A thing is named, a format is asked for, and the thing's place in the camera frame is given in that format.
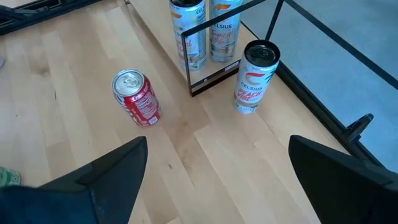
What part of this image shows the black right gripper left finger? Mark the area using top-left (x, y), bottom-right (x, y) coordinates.
top-left (0, 136), bottom-right (149, 224)

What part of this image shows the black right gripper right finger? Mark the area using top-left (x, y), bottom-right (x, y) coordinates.
top-left (288, 135), bottom-right (398, 224)

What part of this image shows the red Coca-Cola can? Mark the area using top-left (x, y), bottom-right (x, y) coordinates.
top-left (111, 68), bottom-right (162, 128)

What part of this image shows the green Sprite can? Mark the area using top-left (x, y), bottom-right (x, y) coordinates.
top-left (0, 166), bottom-right (22, 187)

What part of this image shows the white Celsius Peach Vibe can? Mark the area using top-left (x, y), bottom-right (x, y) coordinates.
top-left (233, 39), bottom-right (281, 114)

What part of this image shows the white Celsius tall can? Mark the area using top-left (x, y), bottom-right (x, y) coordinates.
top-left (169, 0), bottom-right (208, 73)

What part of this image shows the white Celsius Tropical Vibe can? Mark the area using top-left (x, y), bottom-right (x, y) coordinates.
top-left (208, 0), bottom-right (245, 63)

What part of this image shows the black clamp knob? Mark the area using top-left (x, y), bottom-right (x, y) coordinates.
top-left (343, 113), bottom-right (374, 144)

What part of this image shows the black aluminium rig frame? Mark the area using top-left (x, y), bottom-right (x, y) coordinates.
top-left (0, 0), bottom-right (386, 169)

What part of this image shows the wooden shelf with black frame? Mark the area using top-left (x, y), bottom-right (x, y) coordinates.
top-left (124, 0), bottom-right (285, 97)

